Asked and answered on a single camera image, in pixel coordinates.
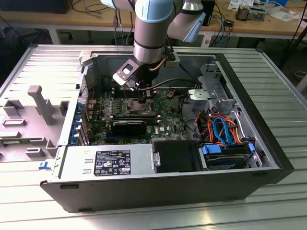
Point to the silver coin cell battery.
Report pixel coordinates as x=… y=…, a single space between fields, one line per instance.
x=170 y=93

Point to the black graphics card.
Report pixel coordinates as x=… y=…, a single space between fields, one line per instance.
x=129 y=128

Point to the grey plastic parts rack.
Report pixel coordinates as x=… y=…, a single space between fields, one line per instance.
x=24 y=115

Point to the white paper sheets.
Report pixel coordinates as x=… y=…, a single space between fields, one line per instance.
x=239 y=4

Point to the small transformer device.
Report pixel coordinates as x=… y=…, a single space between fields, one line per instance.
x=242 y=14

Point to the wooden desk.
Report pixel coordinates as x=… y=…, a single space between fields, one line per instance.
x=36 y=20

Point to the tall black box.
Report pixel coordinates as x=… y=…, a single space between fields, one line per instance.
x=209 y=12

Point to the green RAM stick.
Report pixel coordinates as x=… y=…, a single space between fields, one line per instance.
x=10 y=142

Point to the grey plastic case latch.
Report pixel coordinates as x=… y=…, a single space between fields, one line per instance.
x=85 y=57

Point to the small black device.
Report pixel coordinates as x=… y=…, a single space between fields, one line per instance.
x=229 y=22

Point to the green motherboard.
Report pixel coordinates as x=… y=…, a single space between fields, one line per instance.
x=168 y=119

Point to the silver power supply unit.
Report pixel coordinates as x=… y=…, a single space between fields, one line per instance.
x=76 y=163

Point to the black equipment case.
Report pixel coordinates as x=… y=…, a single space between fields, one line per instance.
x=36 y=6

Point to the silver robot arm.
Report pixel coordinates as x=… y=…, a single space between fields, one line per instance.
x=149 y=31

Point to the silver metal bracket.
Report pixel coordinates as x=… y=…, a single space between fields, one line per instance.
x=201 y=94

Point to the white paper sheet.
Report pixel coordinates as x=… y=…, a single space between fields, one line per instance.
x=281 y=15

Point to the blue expansion card latch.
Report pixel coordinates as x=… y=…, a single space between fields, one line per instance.
x=73 y=140
x=79 y=107
x=76 y=119
x=75 y=128

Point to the hard disk blue carrier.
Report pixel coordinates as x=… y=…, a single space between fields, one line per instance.
x=225 y=163

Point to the metal CPU socket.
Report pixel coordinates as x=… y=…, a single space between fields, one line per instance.
x=128 y=111

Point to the silver metal drive cage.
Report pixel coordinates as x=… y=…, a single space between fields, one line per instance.
x=211 y=79

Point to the black grey PC case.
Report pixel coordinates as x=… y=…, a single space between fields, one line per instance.
x=144 y=191

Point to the silver CPU green board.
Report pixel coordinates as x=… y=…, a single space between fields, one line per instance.
x=140 y=107

